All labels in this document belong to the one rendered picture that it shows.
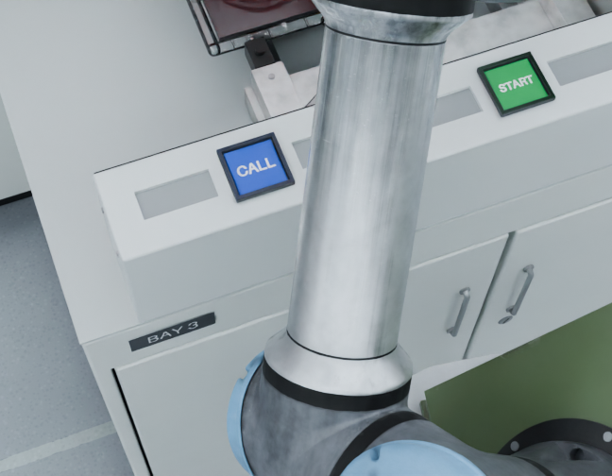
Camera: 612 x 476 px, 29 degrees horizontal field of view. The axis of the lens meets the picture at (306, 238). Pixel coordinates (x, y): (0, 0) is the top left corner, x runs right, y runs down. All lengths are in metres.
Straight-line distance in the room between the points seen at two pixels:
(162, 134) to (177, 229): 0.23
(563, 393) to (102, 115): 0.57
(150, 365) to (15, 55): 0.37
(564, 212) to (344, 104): 0.57
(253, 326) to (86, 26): 0.38
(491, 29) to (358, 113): 0.49
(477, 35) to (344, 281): 0.49
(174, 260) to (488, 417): 0.31
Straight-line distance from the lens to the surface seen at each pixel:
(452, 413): 1.08
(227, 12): 1.25
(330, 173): 0.83
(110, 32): 1.34
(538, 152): 1.17
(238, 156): 1.08
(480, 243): 1.32
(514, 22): 1.29
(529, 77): 1.15
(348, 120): 0.81
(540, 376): 1.03
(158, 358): 1.26
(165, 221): 1.05
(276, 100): 1.17
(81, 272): 1.20
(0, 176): 2.05
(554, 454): 0.97
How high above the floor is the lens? 1.89
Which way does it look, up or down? 63 degrees down
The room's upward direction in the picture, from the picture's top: 2 degrees clockwise
